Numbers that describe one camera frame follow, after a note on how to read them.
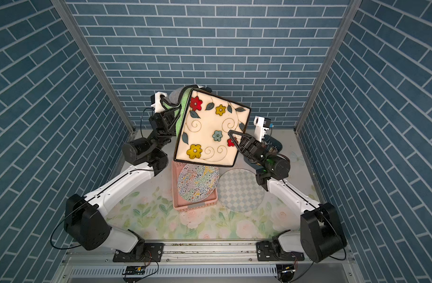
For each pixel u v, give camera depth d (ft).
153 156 1.73
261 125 1.84
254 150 1.78
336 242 1.39
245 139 1.83
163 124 1.58
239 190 3.01
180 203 2.89
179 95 1.46
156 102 1.70
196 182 2.98
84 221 1.34
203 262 2.42
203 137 1.66
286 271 2.31
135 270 2.36
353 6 2.31
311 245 1.36
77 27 2.50
